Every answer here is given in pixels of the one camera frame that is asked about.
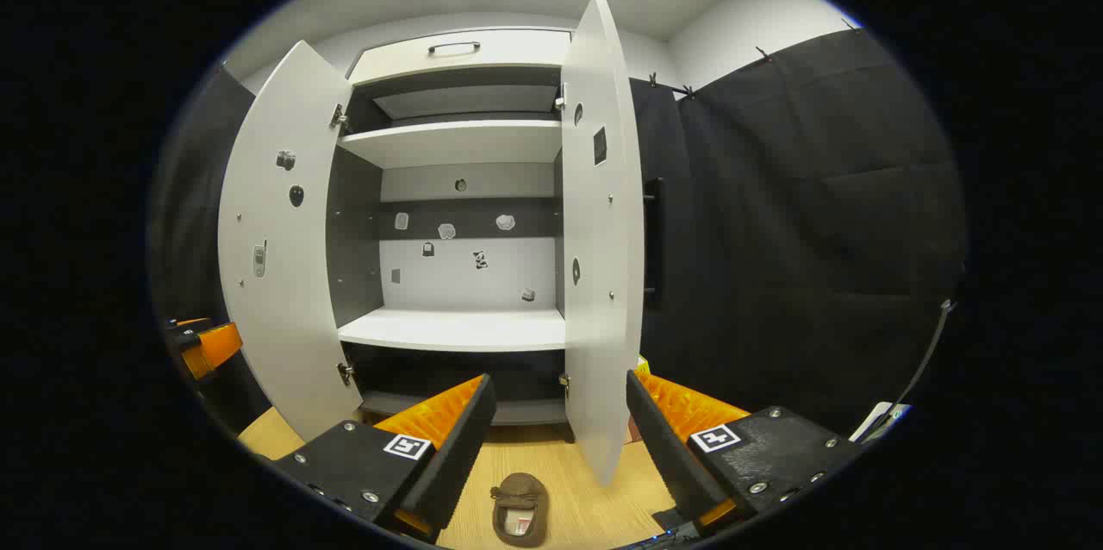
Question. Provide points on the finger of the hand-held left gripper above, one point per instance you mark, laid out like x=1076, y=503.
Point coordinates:
x=194, y=324
x=215, y=347

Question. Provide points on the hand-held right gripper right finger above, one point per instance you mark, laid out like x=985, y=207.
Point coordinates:
x=663, y=446

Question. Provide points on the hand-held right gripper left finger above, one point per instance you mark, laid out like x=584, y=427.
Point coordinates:
x=452, y=446

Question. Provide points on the white shoe cabinet door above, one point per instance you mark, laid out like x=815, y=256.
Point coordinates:
x=603, y=334
x=276, y=326

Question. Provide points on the brown fuzzy shoe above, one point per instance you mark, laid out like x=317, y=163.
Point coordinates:
x=520, y=503

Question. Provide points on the white shoe cabinet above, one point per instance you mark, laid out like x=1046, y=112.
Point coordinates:
x=457, y=330

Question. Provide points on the white cabinet drawer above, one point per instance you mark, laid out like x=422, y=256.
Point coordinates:
x=508, y=50

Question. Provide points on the white and brown box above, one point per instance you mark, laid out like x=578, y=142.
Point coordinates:
x=635, y=431

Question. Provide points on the white sheet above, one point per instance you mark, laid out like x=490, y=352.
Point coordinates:
x=875, y=421

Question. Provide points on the black backdrop cloth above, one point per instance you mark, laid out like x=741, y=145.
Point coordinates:
x=775, y=231

